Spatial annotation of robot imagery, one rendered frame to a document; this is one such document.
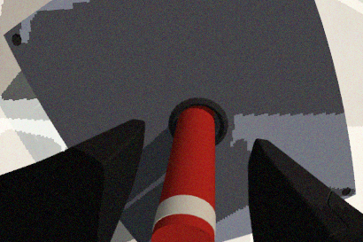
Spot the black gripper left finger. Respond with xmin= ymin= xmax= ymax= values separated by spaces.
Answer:
xmin=0 ymin=120 xmax=145 ymax=242

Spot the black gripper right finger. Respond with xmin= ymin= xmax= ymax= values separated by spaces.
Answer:
xmin=248 ymin=138 xmax=363 ymax=242

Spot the red peg with white band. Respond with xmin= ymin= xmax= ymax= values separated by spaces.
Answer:
xmin=151 ymin=105 xmax=216 ymax=242

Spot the dark grey sloped panel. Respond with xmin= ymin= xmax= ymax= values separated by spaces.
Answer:
xmin=4 ymin=0 xmax=356 ymax=242

